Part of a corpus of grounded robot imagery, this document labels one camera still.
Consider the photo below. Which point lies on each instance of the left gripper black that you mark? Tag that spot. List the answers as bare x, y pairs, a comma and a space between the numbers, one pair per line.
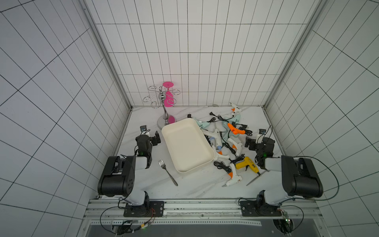
153, 138

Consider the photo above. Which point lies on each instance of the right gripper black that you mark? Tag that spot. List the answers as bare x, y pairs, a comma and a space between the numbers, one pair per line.
250, 143

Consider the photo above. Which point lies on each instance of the cream plastic storage box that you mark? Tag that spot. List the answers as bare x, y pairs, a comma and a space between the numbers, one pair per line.
187, 145

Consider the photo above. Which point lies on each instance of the white glue gun corner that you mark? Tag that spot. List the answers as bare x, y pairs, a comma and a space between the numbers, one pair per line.
235, 109

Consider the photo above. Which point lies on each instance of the white glue gun orange trigger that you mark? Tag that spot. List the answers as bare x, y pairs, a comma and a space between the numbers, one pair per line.
235, 178

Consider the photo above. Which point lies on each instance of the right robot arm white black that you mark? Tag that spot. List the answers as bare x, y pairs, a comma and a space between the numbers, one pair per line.
299, 178

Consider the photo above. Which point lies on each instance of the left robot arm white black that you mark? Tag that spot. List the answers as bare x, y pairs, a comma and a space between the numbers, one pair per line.
118, 176

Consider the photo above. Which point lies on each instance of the yellow glue gun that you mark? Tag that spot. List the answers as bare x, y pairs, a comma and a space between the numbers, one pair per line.
248, 163

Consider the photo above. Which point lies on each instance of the mint green glue gun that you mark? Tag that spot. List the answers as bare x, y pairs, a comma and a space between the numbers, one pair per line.
234, 121

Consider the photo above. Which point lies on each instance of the silver fork left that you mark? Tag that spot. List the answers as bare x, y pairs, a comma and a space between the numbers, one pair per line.
163, 166

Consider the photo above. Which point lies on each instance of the pink wine glass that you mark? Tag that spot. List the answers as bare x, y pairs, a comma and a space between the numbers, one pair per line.
169, 101

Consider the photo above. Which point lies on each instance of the chrome cup holder stand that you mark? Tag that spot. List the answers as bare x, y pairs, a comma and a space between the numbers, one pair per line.
157, 99

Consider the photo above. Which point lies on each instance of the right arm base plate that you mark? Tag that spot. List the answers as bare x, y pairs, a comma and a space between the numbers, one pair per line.
260, 209

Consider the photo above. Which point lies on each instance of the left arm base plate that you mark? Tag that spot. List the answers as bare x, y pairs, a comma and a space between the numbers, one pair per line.
148, 209

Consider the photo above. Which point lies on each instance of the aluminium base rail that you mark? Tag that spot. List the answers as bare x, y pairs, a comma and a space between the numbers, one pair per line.
110, 212

